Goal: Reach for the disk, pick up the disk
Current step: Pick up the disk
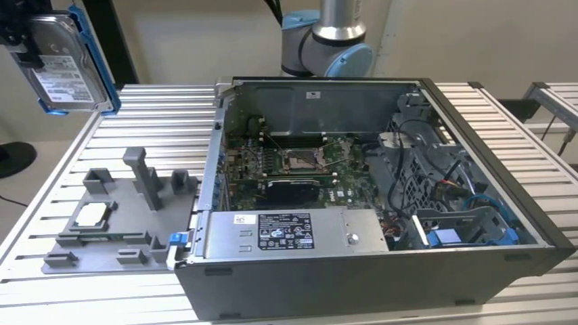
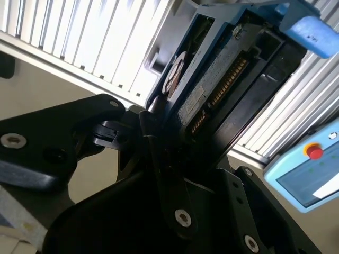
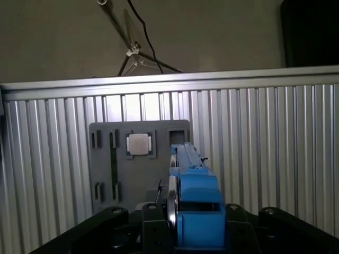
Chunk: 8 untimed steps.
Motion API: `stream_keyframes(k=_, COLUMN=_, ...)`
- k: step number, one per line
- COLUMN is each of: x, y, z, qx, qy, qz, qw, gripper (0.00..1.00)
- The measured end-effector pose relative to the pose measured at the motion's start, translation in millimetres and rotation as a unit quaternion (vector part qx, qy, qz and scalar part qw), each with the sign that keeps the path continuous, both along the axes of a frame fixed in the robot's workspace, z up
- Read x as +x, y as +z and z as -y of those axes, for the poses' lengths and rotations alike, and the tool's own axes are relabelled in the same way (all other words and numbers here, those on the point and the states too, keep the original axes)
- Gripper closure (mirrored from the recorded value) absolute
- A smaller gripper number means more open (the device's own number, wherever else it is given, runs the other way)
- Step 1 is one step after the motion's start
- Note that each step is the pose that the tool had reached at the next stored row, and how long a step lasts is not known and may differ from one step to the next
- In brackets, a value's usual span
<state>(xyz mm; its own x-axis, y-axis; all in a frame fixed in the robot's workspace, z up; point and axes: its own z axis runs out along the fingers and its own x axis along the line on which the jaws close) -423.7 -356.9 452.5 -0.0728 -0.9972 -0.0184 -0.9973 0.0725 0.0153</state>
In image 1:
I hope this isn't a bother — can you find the hard disk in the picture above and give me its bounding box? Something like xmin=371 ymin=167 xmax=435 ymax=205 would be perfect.
xmin=7 ymin=5 xmax=121 ymax=116

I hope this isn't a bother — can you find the black vertical post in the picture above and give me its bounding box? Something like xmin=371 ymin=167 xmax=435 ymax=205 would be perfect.
xmin=82 ymin=0 xmax=141 ymax=89

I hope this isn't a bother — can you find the silver CPU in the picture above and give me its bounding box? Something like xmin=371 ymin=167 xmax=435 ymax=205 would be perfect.
xmin=73 ymin=202 xmax=112 ymax=228

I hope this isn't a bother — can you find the black floor cable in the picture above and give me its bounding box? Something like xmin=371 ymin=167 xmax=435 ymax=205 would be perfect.
xmin=0 ymin=194 xmax=29 ymax=207

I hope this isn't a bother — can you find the black PC case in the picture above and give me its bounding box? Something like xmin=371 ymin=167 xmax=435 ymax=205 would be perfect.
xmin=173 ymin=76 xmax=578 ymax=322

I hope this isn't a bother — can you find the blue wire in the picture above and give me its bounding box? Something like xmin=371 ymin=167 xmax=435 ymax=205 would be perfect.
xmin=461 ymin=192 xmax=513 ymax=238

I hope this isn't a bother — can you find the RAM slot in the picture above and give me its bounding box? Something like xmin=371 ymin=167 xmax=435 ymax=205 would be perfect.
xmin=257 ymin=132 xmax=328 ymax=139
xmin=257 ymin=137 xmax=328 ymax=144

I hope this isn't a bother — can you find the aluminium slat side table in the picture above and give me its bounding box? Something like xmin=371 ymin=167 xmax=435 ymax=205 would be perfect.
xmin=523 ymin=81 xmax=578 ymax=135

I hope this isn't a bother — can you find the black graphics card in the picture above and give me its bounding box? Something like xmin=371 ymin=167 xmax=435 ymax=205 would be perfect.
xmin=264 ymin=179 xmax=323 ymax=209

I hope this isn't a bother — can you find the CPU socket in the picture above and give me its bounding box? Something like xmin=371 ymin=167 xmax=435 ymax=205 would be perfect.
xmin=280 ymin=147 xmax=325 ymax=173

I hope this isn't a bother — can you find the black wire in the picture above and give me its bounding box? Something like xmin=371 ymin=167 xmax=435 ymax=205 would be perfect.
xmin=385 ymin=118 xmax=445 ymax=217

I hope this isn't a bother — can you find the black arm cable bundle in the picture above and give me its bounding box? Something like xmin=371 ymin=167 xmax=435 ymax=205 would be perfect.
xmin=262 ymin=0 xmax=285 ymax=24

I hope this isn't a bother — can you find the silver power supply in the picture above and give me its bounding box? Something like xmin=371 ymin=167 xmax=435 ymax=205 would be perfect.
xmin=200 ymin=208 xmax=392 ymax=263

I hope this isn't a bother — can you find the black round stand base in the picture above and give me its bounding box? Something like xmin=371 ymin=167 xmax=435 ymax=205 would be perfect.
xmin=0 ymin=141 xmax=37 ymax=179

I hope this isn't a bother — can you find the blue case latch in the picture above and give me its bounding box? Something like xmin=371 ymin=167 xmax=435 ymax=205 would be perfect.
xmin=165 ymin=231 xmax=190 ymax=247

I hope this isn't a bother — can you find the grey metal drive cage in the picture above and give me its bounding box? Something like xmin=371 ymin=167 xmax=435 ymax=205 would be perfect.
xmin=364 ymin=93 xmax=497 ymax=217

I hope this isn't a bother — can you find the grey parts rack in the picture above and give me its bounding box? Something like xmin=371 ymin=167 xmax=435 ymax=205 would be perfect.
xmin=40 ymin=146 xmax=202 ymax=275

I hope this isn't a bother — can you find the green motherboard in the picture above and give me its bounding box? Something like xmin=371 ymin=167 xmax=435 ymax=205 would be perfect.
xmin=222 ymin=133 xmax=384 ymax=213

